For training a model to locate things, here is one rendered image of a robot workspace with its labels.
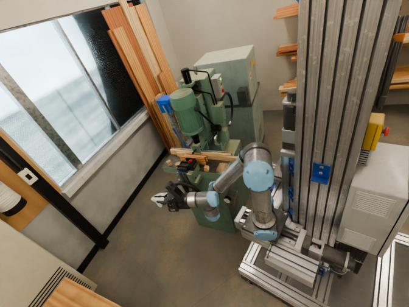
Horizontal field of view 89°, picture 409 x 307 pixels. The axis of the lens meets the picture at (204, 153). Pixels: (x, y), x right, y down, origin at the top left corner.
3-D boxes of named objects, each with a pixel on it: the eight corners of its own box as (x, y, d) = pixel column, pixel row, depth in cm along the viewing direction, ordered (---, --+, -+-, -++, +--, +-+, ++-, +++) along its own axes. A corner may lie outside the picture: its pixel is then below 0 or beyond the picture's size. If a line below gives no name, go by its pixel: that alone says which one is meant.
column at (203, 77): (201, 152, 205) (178, 81, 161) (209, 138, 219) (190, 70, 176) (222, 153, 195) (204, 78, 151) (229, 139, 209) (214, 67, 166)
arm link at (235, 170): (254, 127, 94) (203, 183, 125) (254, 142, 86) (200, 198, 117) (274, 139, 97) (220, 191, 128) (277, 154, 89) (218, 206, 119)
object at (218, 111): (214, 122, 173) (210, 106, 164) (218, 117, 179) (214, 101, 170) (223, 122, 169) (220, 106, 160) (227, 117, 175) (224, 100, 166)
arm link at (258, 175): (275, 219, 119) (271, 144, 86) (278, 245, 108) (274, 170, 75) (254, 219, 122) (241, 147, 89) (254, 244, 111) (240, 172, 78)
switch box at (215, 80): (214, 98, 169) (209, 79, 159) (218, 92, 176) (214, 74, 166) (221, 98, 166) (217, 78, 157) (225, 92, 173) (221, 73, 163)
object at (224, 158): (177, 156, 192) (175, 153, 190) (178, 155, 194) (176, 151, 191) (240, 162, 166) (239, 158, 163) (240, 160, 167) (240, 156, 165)
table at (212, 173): (158, 179, 183) (156, 174, 179) (174, 156, 203) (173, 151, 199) (223, 189, 156) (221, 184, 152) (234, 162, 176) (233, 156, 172)
